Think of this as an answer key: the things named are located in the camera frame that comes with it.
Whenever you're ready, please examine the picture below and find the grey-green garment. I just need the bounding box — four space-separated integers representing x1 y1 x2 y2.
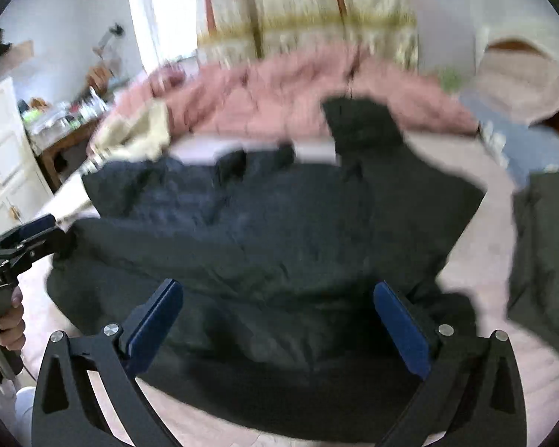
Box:
507 170 559 359

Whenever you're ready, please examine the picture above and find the black puffer jacket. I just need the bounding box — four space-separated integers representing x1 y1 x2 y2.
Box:
47 95 487 443

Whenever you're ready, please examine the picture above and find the pink quilt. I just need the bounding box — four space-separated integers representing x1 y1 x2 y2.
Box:
112 42 480 146

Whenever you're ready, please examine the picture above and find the window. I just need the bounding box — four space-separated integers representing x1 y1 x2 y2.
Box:
126 0 210 75

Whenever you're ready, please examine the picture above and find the floral curtain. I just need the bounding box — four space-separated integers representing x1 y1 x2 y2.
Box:
198 0 420 75

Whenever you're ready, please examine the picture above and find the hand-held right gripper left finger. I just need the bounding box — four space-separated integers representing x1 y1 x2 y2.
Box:
30 278 184 447

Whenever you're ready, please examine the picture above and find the blue pillow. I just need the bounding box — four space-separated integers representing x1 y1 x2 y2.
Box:
457 88 559 188

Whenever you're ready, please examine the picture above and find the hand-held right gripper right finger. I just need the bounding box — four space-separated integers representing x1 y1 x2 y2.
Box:
373 280 527 447

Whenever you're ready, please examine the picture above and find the pink pillow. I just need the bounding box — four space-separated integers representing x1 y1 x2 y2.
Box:
473 28 559 125

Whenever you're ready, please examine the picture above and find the person's left hand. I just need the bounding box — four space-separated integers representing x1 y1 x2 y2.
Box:
0 295 27 351

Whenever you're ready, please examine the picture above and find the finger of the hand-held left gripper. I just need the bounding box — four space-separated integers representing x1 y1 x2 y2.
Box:
0 214 70 268

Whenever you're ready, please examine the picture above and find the cluttered wooden side table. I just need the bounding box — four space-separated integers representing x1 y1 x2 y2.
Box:
21 86 117 150

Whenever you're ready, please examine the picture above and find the white floral cloth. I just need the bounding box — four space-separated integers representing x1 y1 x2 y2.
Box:
476 120 509 165

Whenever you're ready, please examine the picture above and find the desk lamp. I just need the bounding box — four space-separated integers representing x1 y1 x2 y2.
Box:
93 22 124 62

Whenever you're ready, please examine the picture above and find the cream printed shirt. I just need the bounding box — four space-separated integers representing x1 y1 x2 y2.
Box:
51 100 173 226

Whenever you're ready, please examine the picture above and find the white dresser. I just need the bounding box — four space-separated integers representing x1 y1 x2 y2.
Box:
0 77 57 243

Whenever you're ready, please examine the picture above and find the orange box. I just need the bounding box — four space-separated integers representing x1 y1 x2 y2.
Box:
86 63 111 88

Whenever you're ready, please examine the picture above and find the bed with pink sheet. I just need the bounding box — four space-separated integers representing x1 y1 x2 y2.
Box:
14 126 559 447

